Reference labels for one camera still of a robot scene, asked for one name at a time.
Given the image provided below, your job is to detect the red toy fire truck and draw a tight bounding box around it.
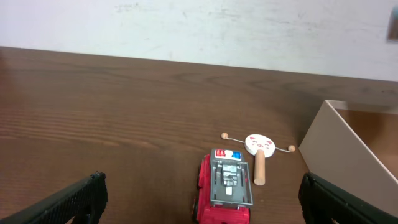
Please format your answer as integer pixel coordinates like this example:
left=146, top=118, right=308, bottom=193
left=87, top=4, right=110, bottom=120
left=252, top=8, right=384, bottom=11
left=192, top=148, right=253, bottom=224

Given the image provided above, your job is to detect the colourful puzzle cube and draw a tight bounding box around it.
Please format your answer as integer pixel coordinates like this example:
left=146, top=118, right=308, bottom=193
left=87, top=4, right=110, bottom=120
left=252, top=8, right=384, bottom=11
left=387, top=6, right=398, bottom=42

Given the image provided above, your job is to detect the white cardboard box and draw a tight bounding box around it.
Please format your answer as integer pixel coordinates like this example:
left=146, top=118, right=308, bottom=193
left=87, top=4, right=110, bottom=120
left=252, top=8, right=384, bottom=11
left=299, top=100, right=397, bottom=216

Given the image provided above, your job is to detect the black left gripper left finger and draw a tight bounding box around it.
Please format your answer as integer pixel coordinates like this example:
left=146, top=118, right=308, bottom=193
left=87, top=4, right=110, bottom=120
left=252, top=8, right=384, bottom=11
left=1, top=172, right=108, bottom=224

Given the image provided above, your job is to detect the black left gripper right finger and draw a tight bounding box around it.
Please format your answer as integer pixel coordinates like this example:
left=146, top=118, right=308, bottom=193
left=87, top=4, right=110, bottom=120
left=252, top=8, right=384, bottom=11
left=298, top=172, right=397, bottom=224

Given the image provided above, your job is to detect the wooden pig rattle drum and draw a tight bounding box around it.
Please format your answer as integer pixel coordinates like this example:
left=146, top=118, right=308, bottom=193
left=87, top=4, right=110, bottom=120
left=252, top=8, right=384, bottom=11
left=221, top=133, right=296, bottom=185

